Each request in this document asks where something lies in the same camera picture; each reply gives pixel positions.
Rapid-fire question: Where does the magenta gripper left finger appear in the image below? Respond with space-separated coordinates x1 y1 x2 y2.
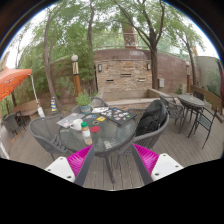
46 145 95 186

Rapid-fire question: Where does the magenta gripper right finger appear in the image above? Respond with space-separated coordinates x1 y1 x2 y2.
132 144 183 185

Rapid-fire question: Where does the grey mesh chair right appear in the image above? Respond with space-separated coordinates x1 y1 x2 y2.
117 108 169 162

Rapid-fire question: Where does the grey mesh chair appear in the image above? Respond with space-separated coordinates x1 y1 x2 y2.
29 114 70 159
117 108 169 162

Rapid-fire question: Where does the plastic bottle green cap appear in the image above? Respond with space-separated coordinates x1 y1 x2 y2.
81 122 92 145

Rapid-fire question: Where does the red round coaster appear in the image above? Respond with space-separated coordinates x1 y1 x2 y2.
90 126 100 133

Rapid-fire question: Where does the white mug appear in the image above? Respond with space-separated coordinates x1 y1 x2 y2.
70 119 83 131

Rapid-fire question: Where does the round glass patio table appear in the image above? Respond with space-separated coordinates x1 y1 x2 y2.
59 115 136 182

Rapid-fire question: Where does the silver laptop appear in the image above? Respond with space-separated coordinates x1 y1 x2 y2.
57 113 84 128

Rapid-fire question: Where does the grey mesh chair left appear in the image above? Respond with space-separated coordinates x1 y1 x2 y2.
29 114 70 159

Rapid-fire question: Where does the black backpack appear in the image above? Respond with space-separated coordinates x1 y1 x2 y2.
136 100 167 136

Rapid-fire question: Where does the black laptop with stickers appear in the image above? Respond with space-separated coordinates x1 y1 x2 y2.
101 107 136 125

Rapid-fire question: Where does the grey chair by right table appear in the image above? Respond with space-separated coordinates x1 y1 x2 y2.
160 95 184 121

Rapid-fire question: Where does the potted green plant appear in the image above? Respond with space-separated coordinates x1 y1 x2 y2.
76 91 91 114

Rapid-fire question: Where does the grey chair behind table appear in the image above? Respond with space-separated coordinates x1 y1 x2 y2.
72 97 108 114

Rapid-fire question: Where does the black metal chair right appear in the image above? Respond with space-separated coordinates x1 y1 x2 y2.
190 108 218 140

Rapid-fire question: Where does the wooden bench left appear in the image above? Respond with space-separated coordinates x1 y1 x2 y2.
13 100 39 120

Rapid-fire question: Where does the round dark table right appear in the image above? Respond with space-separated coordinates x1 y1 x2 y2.
177 94 206 134

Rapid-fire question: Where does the dark chair far left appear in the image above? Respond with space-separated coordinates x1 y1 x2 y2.
3 113 25 135

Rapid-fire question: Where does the orange patio umbrella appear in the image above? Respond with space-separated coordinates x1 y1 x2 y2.
0 67 32 101

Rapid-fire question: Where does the stone fountain wall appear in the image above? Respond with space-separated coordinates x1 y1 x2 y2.
95 59 152 101

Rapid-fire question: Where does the wooden lamp post left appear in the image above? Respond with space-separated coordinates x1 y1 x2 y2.
71 55 81 97

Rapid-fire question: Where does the wooden lamp post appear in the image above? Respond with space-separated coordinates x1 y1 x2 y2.
186 61 190 93
71 55 81 97

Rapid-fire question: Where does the wooden lamp post right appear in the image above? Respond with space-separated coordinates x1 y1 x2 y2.
186 61 190 93

